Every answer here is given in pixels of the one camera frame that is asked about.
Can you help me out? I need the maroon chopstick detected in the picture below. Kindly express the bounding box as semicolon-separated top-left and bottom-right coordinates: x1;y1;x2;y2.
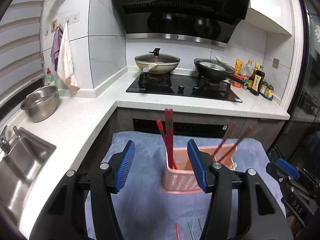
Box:
218;126;253;162
213;123;236;157

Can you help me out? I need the dark red chopstick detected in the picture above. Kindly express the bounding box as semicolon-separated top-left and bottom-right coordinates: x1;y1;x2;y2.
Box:
165;109;172;168
169;109;177;170

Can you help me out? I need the bright red chopstick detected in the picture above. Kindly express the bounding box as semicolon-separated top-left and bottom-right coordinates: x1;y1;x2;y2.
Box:
175;223;180;240
157;119;168;151

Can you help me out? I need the right hand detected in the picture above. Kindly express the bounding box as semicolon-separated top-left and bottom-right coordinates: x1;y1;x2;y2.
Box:
287;216;304;239

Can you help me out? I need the pink perforated utensil holder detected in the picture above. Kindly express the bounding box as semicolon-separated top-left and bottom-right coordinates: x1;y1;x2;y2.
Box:
163;144;237;194

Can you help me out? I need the blue-grey table mat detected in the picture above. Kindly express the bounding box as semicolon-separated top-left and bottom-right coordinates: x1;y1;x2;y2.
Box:
84;130;287;240

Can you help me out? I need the black gas stove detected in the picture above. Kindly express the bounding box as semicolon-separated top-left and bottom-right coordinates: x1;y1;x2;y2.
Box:
126;73;242;103

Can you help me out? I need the condiment jar rack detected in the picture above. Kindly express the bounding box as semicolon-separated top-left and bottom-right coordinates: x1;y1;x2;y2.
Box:
260;80;274;101

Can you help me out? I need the red snack packet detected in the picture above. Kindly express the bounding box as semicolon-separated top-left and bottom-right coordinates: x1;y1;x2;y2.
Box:
231;73;245;88

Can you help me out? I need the dark soy sauce bottle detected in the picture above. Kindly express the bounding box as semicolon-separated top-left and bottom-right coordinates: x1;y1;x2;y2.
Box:
250;66;265;96

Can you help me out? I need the black frying pan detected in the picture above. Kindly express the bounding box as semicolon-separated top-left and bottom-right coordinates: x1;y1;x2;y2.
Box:
194;58;235;83

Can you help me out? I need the steel mixing bowl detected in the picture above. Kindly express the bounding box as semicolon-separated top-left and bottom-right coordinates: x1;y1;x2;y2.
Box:
21;86;58;122

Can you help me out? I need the cream wok with lid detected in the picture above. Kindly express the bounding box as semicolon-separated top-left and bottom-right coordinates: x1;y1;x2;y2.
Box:
135;48;181;75

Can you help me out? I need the clear oil bottle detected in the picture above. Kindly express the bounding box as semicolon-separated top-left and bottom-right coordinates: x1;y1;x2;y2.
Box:
240;60;253;78

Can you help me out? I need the steel sink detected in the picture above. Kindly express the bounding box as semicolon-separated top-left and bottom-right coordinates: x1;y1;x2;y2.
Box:
1;127;56;226

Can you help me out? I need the yellow packet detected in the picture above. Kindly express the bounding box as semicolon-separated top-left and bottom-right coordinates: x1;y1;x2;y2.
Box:
235;59;243;75

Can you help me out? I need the cream hanging towel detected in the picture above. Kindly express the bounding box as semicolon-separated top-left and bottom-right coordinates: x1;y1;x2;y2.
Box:
57;22;80;94

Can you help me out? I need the green dish soap bottle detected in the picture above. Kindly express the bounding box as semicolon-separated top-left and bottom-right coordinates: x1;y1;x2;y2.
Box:
46;68;56;86

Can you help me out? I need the steel faucet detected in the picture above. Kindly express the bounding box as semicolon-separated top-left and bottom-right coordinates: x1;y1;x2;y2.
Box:
1;125;22;155

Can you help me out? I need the purple hanging cloth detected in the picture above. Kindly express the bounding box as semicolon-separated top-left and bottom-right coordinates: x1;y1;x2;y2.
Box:
50;25;63;71

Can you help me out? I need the black range hood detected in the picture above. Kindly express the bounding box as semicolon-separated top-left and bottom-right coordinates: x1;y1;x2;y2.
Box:
113;0;250;47

